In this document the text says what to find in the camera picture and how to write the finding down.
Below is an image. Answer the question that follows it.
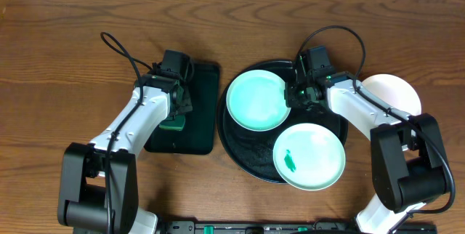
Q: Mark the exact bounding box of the green sponge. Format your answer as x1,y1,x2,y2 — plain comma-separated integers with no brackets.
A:
158,115,186,131

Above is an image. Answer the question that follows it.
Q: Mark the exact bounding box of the light green plate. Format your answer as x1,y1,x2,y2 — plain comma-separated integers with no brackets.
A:
272,123,346,191
226,70,291,132

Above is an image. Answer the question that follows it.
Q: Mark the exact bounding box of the white plate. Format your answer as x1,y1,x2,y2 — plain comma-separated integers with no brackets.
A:
362,74,421,116

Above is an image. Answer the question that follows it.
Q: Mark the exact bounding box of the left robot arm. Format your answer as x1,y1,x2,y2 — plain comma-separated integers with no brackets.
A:
57,74,192,233

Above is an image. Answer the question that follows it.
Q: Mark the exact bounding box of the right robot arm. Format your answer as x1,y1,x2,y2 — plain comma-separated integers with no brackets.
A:
284,72,456,233

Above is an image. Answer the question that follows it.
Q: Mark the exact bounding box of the black rectangular tray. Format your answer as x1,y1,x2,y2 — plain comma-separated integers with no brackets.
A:
145,63,219,155

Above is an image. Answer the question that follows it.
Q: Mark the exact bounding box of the round black tray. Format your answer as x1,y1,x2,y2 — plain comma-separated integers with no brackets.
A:
217,58,349,184

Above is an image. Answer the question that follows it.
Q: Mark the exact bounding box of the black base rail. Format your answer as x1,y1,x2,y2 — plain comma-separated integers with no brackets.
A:
159,219,438,234

